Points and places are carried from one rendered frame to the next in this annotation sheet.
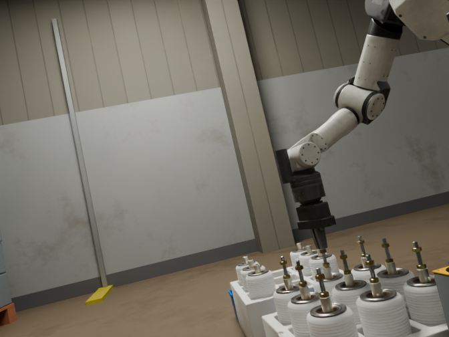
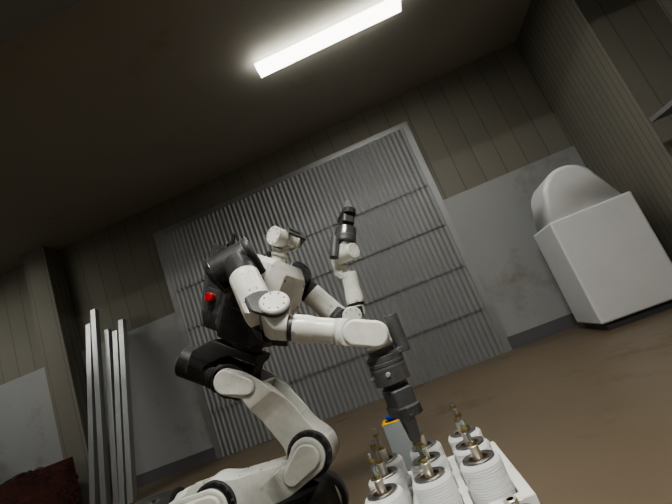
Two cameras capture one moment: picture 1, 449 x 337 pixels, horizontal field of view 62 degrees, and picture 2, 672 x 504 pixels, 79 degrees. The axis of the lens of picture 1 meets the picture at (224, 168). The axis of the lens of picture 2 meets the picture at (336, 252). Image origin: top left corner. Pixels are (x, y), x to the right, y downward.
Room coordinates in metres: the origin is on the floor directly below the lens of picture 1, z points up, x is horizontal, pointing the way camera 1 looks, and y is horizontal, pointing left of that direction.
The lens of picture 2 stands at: (2.07, 0.05, 0.59)
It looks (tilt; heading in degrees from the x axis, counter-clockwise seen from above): 12 degrees up; 196
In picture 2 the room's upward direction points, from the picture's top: 21 degrees counter-clockwise
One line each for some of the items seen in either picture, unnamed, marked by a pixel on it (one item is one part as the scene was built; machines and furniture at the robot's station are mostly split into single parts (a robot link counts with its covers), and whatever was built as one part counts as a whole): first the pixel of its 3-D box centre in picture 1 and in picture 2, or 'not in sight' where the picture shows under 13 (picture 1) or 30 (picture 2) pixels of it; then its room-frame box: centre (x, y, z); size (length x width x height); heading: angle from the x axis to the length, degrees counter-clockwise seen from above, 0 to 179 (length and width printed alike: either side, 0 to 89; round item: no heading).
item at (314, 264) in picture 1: (327, 282); not in sight; (1.37, -0.27, 0.16); 0.10 x 0.10 x 0.18
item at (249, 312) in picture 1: (290, 302); not in sight; (1.47, -0.14, 0.09); 0.39 x 0.39 x 0.18; 8
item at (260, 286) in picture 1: (264, 299); not in sight; (1.33, -0.04, 0.16); 0.10 x 0.10 x 0.18
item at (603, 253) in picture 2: not in sight; (592, 242); (-1.81, 1.05, 0.65); 0.66 x 0.59 x 1.30; 99
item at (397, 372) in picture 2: (312, 205); (395, 389); (1.06, -0.22, 0.45); 0.13 x 0.10 x 0.12; 34
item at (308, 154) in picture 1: (298, 166); (383, 341); (1.05, -0.21, 0.57); 0.11 x 0.11 x 0.11; 17
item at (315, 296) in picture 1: (306, 298); (469, 443); (0.92, -0.12, 0.25); 0.08 x 0.08 x 0.01
